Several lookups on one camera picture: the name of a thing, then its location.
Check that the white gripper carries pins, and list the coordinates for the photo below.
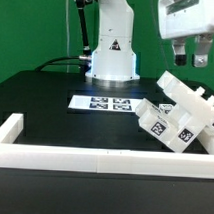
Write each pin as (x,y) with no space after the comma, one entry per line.
(185,18)

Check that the white chair back frame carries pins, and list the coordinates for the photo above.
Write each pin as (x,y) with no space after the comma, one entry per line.
(190,100)

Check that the white chair seat part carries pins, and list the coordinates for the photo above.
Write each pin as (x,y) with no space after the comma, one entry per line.
(189,125)

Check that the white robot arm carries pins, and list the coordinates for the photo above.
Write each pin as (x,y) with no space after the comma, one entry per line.
(114,61)

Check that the white tag sheet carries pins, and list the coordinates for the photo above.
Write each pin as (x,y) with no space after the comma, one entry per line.
(85,102)

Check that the black jointed camera mount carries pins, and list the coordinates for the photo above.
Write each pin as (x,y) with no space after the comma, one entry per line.
(81,4)

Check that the white U-shaped fence frame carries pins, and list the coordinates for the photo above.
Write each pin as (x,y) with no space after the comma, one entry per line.
(13,155)

